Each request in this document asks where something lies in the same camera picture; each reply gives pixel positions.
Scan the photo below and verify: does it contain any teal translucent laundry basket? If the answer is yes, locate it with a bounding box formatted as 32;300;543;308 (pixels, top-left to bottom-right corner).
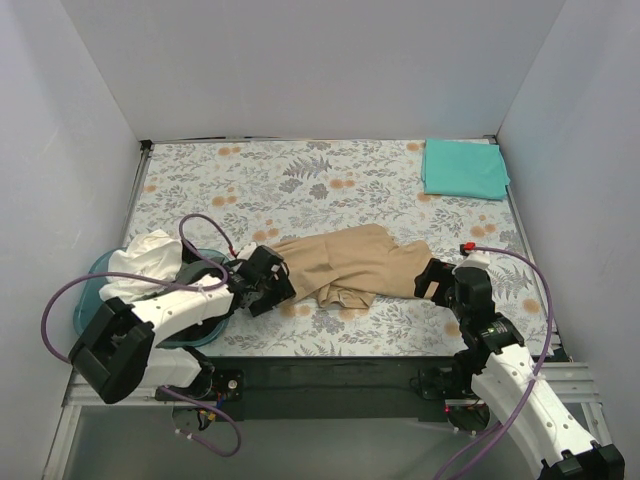
73;249;231;349

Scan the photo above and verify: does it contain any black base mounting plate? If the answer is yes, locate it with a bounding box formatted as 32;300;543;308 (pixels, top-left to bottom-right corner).
203;356;480;422

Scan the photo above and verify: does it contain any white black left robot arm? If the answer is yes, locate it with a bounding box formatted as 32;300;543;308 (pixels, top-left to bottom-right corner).
69;245;295;404

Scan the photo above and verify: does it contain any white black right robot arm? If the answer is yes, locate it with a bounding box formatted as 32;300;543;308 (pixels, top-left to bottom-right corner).
414;243;625;479

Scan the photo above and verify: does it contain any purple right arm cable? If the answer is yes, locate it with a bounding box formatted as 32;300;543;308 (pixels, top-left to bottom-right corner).
433;244;556;480

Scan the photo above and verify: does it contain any aluminium extrusion rail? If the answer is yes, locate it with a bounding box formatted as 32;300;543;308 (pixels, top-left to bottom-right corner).
63;359;601;407

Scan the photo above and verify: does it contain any tan t shirt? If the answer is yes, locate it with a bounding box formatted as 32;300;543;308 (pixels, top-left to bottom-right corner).
272;224;433;309

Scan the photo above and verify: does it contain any floral patterned table mat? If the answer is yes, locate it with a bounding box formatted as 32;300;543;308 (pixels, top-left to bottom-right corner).
125;140;547;356

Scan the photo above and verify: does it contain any folded teal t shirt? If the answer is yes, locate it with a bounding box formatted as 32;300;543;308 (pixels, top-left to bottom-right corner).
421;139;510;200

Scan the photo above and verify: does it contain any white crumpled t shirt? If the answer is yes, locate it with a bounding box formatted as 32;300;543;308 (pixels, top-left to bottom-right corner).
99;229;182;303

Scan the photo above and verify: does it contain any black crumpled t shirt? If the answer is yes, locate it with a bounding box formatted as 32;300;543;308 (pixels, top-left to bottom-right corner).
166;260;233;293

